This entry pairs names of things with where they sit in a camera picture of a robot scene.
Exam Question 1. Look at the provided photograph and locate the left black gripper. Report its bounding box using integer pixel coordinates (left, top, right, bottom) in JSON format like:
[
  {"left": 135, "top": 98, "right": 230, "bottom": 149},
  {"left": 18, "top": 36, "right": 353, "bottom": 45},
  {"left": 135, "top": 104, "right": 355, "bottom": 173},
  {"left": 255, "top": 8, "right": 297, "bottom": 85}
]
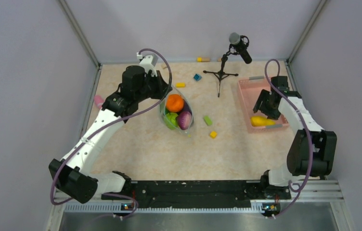
[{"left": 135, "top": 70, "right": 172, "bottom": 102}]

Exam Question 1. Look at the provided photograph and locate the yellow banana piece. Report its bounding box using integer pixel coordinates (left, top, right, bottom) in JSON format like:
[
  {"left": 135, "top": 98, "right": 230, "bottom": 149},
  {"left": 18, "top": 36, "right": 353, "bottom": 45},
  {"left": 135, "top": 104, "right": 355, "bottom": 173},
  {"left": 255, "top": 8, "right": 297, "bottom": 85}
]
[{"left": 250, "top": 116, "right": 276, "bottom": 127}]

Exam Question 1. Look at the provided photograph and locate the orange tangerine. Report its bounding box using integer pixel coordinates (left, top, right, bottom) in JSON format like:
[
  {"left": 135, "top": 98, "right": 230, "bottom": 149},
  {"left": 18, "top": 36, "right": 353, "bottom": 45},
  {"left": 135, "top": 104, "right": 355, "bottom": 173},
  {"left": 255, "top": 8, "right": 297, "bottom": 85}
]
[{"left": 166, "top": 94, "right": 184, "bottom": 113}]

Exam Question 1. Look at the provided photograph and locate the clear zip top bag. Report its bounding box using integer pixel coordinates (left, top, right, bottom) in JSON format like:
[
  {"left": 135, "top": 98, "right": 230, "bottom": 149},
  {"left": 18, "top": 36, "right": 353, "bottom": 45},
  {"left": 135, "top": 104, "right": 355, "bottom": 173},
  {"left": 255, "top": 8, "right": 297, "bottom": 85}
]
[{"left": 158, "top": 86, "right": 194, "bottom": 136}]

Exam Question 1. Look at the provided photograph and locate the green lettuce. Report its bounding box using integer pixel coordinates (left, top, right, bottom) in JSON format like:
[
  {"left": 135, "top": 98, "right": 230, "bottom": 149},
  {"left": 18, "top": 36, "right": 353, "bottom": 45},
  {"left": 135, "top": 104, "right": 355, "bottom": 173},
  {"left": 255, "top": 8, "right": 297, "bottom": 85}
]
[{"left": 163, "top": 110, "right": 179, "bottom": 130}]

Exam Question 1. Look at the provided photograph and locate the purple onion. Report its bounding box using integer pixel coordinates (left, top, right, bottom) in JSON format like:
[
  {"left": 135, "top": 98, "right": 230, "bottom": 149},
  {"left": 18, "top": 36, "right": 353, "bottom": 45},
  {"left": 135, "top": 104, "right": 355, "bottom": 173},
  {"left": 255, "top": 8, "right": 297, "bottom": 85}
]
[{"left": 177, "top": 111, "right": 193, "bottom": 130}]

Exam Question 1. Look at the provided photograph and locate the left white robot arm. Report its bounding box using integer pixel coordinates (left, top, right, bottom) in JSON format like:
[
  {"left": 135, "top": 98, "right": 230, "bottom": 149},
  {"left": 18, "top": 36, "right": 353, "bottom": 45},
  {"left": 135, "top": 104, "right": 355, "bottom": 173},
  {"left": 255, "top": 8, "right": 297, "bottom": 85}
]
[{"left": 48, "top": 65, "right": 173, "bottom": 205}]

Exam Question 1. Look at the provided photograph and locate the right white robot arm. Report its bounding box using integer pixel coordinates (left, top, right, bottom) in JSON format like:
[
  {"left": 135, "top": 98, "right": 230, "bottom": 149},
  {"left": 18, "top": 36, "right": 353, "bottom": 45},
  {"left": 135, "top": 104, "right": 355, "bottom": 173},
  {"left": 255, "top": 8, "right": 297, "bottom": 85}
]
[{"left": 253, "top": 76, "right": 337, "bottom": 198}]

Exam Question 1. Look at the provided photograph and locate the pink plastic basket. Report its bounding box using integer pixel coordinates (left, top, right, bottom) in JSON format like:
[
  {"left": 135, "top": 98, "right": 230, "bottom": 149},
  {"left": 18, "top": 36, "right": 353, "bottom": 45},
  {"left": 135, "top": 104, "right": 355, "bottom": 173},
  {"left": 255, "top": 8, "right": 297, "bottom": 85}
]
[{"left": 237, "top": 77, "right": 289, "bottom": 133}]

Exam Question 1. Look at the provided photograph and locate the yellow rectangular block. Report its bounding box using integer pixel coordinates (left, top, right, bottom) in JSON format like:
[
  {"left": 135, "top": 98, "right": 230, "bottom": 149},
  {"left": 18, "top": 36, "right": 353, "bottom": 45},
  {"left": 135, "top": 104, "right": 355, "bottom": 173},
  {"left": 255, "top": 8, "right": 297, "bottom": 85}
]
[{"left": 175, "top": 82, "right": 186, "bottom": 88}]

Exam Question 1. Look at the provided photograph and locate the pink cylindrical tool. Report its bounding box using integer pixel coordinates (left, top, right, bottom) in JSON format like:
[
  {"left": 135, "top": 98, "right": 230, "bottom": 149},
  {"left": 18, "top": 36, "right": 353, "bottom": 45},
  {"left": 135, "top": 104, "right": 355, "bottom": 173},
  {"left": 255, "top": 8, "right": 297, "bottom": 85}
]
[{"left": 93, "top": 95, "right": 105, "bottom": 110}]

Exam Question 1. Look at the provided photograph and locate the teal square block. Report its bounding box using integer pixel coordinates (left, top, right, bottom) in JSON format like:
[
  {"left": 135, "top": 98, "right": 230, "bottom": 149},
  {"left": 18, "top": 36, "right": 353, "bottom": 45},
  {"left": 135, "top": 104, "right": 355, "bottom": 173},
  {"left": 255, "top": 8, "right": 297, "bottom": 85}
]
[{"left": 194, "top": 74, "right": 202, "bottom": 81}]

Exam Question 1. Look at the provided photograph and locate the green block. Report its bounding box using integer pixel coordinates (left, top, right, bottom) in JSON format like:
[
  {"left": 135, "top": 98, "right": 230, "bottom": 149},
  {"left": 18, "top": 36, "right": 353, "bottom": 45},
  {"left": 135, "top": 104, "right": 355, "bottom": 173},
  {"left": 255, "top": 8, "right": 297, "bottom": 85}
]
[{"left": 203, "top": 115, "right": 213, "bottom": 126}]

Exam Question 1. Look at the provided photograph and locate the yellow cube block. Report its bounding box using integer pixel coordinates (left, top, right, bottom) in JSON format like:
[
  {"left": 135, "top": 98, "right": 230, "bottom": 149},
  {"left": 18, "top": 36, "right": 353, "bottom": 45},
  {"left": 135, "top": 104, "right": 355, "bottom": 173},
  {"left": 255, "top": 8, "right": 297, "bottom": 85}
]
[{"left": 209, "top": 131, "right": 218, "bottom": 139}]

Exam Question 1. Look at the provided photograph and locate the yellow and wood block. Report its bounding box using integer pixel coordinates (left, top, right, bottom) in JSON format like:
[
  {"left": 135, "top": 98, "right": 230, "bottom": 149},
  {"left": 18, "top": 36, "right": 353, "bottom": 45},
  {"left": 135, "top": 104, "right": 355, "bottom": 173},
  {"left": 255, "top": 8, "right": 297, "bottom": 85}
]
[{"left": 196, "top": 57, "right": 211, "bottom": 63}]

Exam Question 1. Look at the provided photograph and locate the black microphone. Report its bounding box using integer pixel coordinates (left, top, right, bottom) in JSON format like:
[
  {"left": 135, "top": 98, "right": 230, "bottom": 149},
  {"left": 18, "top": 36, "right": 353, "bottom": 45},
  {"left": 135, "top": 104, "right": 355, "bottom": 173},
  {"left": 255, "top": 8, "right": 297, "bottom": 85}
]
[{"left": 229, "top": 32, "right": 252, "bottom": 64}]

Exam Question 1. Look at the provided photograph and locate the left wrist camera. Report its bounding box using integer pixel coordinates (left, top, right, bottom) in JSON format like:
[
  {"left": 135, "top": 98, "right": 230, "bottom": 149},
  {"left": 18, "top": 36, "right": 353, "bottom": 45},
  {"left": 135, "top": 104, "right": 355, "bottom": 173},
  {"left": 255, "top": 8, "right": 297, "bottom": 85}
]
[{"left": 137, "top": 54, "right": 158, "bottom": 77}]

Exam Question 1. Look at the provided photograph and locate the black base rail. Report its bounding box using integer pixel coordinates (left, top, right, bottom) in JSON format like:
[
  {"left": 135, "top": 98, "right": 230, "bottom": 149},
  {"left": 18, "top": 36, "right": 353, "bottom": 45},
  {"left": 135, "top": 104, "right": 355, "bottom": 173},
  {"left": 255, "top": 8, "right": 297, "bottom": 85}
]
[{"left": 101, "top": 173, "right": 291, "bottom": 209}]

